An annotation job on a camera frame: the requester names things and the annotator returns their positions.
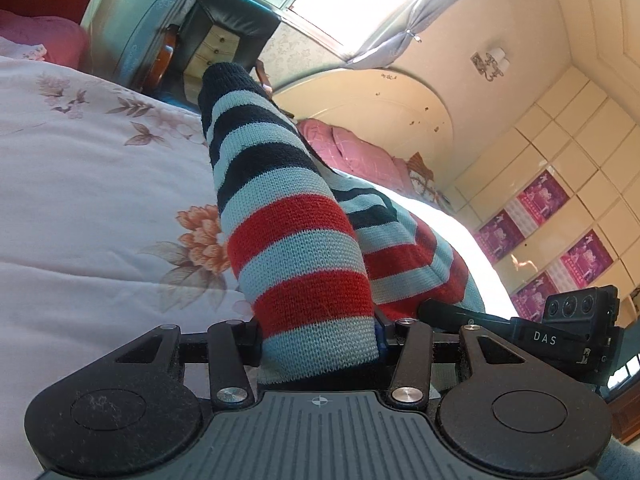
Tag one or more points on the grey curtain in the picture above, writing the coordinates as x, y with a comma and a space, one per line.
150, 10
440, 5

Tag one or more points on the purple wall poster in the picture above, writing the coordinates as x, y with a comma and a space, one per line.
540, 197
500, 235
585, 260
532, 300

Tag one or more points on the cream arched headboard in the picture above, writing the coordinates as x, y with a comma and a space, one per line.
375, 105

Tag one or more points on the pink pillow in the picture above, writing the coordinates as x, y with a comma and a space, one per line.
320, 142
370, 160

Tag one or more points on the cream panelled wardrobe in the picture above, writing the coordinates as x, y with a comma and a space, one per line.
550, 135

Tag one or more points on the bright window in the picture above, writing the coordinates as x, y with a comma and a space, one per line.
340, 5

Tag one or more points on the wall sconce lamp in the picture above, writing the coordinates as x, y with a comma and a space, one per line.
491, 62

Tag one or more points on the floral pink blanket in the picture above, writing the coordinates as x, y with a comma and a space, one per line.
75, 185

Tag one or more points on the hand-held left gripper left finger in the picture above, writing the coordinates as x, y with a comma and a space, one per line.
245, 344

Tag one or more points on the black leather armchair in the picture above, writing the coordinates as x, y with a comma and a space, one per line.
240, 15

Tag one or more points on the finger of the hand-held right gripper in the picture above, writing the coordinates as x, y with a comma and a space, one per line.
475, 317

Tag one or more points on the striped knit sweater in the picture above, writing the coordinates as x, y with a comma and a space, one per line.
300, 240

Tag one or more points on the patterned cushion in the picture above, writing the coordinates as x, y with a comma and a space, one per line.
425, 177

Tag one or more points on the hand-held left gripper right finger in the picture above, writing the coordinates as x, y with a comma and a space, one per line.
378, 337

